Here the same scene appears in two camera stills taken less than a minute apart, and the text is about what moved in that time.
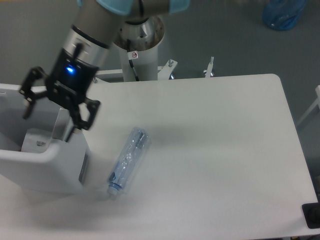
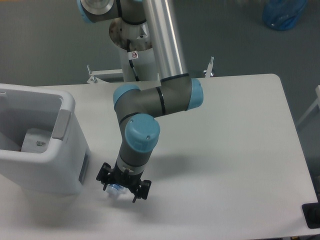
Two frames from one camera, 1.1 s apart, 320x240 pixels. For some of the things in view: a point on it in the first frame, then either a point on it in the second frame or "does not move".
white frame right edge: x=317 y=90 does not move
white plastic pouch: x=36 y=140 does not move
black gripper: x=70 y=80 → x=122 y=177
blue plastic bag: x=282 y=15 does not move
